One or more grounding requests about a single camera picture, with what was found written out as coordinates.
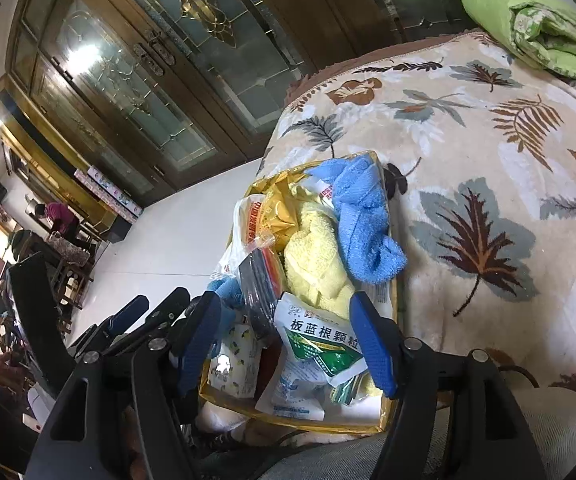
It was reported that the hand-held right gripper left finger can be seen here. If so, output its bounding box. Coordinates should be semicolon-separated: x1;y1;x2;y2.
24;290;223;480

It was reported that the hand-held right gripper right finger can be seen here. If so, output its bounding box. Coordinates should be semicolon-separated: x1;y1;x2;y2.
349;290;549;480

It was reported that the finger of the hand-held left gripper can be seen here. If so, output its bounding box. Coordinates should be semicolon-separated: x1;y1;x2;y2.
108;287;192;356
74;294;151;356

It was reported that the lemon print tissue pack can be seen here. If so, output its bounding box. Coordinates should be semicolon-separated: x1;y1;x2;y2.
208;317;263;401

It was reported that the bag of green sticks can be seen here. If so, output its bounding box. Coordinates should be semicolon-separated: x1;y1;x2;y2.
330;376;365;407

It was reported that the white green medicine packet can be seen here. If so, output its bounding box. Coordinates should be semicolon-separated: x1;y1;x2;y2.
273;294;369;386

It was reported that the blue cloth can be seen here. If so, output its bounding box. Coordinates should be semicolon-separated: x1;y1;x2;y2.
207;277;246;358

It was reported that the yellow trimmed storage box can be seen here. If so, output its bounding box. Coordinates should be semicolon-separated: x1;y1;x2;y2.
199;150;403;436

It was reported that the black packet with rainbow stripe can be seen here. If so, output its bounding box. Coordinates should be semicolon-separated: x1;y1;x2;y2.
238;250;286;341

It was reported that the white blue-print packet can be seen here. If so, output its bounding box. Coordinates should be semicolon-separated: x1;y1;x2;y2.
254;347;327;423

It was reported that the white red-print plastic bag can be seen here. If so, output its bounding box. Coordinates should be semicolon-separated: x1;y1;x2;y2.
211;195;273;286

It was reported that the blue towel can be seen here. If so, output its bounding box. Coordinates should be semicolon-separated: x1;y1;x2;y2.
308;155;409;286

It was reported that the yellow packet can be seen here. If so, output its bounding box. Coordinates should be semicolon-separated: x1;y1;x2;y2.
245;170;313;256

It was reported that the wooden chair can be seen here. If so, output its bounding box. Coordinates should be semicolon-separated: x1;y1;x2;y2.
50;260;94;311

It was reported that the table with patterned cloth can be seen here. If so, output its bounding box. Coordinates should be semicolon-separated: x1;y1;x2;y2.
42;235;93;267

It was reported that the yellow towel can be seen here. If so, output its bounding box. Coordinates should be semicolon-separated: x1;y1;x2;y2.
283;200;373;393

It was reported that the row of white printed boxes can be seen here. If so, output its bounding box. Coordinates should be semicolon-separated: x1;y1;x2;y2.
74;165;143;222

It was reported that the wooden glass door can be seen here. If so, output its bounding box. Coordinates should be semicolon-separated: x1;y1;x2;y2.
8;0;319;201
233;0;489;68

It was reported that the leaf print blanket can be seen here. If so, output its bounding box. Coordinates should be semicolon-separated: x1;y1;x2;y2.
258;32;576;411

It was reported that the green quilt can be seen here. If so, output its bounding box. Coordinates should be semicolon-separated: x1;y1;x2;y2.
460;0;576;83

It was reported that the golden wooden door frame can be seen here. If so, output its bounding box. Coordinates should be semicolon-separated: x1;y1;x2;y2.
0;125;118;233

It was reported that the black cable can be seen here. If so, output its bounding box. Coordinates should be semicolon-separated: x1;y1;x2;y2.
495;364;540;390

